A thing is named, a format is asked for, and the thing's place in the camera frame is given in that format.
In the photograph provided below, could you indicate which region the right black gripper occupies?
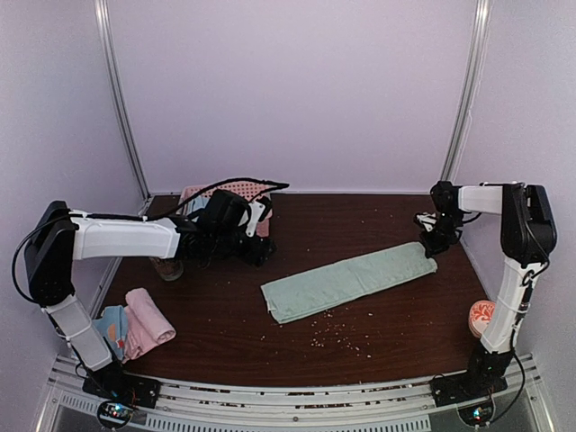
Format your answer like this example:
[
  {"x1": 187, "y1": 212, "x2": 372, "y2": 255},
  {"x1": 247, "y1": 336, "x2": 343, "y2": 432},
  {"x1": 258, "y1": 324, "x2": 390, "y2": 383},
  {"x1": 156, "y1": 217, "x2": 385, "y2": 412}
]
[{"x1": 420, "y1": 212, "x2": 464, "y2": 257}]

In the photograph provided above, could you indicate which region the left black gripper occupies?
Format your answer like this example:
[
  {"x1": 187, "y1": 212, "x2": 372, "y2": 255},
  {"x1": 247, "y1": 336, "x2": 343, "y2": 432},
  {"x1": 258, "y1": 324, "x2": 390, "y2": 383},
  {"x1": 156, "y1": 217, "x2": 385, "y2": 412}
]
[{"x1": 211, "y1": 229, "x2": 276, "y2": 266}]

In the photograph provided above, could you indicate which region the green towel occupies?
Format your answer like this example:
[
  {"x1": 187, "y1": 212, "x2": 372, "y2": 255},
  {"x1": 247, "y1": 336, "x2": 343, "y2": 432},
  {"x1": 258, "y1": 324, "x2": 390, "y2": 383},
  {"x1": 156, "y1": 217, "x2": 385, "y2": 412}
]
[{"x1": 261, "y1": 242, "x2": 437, "y2": 324}]

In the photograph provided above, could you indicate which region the light blue towel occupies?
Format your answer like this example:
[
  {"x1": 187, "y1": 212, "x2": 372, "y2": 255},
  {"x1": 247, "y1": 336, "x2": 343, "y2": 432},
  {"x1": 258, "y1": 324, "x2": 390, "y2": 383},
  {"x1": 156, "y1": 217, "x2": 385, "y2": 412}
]
[{"x1": 184, "y1": 195, "x2": 209, "y2": 220}]

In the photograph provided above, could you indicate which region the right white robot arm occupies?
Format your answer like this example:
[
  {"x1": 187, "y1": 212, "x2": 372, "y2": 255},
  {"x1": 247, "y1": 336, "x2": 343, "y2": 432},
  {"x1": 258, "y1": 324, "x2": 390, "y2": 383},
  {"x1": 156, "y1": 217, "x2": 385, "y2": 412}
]
[{"x1": 414, "y1": 181, "x2": 557, "y2": 398}]

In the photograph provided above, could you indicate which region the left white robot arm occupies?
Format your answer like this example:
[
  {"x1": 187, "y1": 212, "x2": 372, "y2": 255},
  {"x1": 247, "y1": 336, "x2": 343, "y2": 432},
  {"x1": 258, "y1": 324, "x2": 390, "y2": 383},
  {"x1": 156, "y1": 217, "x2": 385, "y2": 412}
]
[{"x1": 13, "y1": 189, "x2": 275, "y2": 400}]

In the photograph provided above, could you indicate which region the pink plastic basket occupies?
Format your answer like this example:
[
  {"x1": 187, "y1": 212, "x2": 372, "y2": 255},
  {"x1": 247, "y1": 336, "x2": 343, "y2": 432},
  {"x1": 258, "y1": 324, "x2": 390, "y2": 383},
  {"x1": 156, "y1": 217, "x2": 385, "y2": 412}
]
[{"x1": 179, "y1": 179, "x2": 272, "y2": 238}]

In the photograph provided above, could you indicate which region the orange patterned coaster stack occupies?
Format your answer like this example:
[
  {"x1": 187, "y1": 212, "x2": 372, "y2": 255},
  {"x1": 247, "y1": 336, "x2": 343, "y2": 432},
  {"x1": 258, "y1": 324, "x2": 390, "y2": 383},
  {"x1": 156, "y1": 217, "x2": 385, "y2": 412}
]
[{"x1": 468, "y1": 300, "x2": 496, "y2": 338}]

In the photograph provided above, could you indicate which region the patterned ceramic mug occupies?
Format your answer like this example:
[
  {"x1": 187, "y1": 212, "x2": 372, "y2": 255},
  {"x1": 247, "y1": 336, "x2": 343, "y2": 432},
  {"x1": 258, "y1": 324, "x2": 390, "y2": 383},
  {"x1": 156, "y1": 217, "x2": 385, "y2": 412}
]
[{"x1": 149, "y1": 257, "x2": 185, "y2": 282}]

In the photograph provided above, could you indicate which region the pink towel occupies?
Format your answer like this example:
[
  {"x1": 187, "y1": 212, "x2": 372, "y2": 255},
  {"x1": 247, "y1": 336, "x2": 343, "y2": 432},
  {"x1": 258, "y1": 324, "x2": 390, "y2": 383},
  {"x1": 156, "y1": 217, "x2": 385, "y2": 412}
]
[{"x1": 123, "y1": 288, "x2": 176, "y2": 363}]

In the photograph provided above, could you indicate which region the blue patterned towel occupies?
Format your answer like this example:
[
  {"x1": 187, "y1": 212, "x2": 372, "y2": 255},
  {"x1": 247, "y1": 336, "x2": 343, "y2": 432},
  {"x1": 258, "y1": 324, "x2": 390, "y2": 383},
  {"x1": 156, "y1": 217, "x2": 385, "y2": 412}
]
[{"x1": 94, "y1": 305, "x2": 128, "y2": 361}]

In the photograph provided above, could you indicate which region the right circuit board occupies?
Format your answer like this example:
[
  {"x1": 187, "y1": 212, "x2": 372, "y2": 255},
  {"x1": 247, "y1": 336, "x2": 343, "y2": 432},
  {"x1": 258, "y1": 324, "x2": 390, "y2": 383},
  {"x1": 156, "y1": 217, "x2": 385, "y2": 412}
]
[{"x1": 458, "y1": 401, "x2": 494, "y2": 428}]

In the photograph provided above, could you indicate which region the circuit board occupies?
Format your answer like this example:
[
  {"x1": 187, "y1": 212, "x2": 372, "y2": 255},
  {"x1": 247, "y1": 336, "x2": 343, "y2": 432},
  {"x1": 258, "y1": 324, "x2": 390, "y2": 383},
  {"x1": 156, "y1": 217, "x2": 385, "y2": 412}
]
[
  {"x1": 96, "y1": 400, "x2": 134, "y2": 429},
  {"x1": 458, "y1": 401, "x2": 494, "y2": 428}
]

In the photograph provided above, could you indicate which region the left circuit board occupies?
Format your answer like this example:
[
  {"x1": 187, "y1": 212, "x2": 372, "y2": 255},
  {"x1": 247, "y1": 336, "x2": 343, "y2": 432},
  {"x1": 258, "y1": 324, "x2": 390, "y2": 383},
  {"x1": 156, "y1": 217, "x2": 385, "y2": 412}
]
[{"x1": 96, "y1": 400, "x2": 134, "y2": 429}]

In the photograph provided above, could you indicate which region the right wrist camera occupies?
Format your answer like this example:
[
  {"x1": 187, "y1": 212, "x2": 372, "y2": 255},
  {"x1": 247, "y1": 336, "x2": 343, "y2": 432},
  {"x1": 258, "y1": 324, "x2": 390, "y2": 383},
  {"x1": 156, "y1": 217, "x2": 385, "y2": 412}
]
[{"x1": 414, "y1": 212, "x2": 437, "y2": 232}]

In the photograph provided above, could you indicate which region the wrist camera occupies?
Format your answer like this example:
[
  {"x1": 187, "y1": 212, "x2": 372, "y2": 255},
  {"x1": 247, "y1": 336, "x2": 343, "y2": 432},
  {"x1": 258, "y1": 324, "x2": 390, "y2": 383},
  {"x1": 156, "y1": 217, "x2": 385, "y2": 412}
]
[
  {"x1": 414, "y1": 212, "x2": 437, "y2": 232},
  {"x1": 246, "y1": 194, "x2": 272, "y2": 238}
]

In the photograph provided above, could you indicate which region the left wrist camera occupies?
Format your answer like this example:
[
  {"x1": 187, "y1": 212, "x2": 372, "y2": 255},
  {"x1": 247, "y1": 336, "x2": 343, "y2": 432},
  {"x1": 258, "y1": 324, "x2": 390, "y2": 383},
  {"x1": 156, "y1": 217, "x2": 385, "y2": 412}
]
[{"x1": 246, "y1": 194, "x2": 272, "y2": 238}]

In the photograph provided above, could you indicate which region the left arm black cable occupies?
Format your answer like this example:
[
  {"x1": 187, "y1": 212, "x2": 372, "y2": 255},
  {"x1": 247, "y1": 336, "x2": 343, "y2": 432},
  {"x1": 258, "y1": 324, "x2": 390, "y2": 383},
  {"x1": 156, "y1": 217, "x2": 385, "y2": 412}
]
[{"x1": 143, "y1": 177, "x2": 290, "y2": 221}]

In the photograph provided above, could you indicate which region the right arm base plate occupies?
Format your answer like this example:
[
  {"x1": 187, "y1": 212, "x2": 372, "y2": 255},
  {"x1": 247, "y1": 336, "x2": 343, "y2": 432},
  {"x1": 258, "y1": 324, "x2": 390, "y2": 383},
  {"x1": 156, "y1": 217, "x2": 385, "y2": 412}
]
[{"x1": 429, "y1": 372, "x2": 508, "y2": 407}]

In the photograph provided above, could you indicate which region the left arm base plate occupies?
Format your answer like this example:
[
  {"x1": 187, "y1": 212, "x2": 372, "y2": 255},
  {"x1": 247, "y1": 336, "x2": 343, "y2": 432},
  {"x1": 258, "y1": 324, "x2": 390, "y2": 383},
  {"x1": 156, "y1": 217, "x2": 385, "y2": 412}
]
[{"x1": 82, "y1": 374, "x2": 161, "y2": 409}]

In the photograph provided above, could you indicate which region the right aluminium post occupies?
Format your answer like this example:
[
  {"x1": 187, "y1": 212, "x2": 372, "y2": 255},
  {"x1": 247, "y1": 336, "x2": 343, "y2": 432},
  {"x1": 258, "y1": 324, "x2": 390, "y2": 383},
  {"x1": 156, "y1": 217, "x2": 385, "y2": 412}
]
[{"x1": 440, "y1": 0, "x2": 492, "y2": 181}]

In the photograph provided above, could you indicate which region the aluminium post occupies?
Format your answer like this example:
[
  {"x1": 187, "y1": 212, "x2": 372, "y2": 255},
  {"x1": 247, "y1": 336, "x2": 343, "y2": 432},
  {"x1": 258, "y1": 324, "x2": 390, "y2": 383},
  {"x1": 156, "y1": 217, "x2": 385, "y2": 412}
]
[
  {"x1": 440, "y1": 0, "x2": 492, "y2": 181},
  {"x1": 94, "y1": 0, "x2": 151, "y2": 202}
]

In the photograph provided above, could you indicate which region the left aluminium post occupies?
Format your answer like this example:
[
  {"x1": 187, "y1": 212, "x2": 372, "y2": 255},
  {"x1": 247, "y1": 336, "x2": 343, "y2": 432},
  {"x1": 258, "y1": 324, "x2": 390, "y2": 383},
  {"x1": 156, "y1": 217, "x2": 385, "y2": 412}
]
[{"x1": 94, "y1": 0, "x2": 151, "y2": 202}]

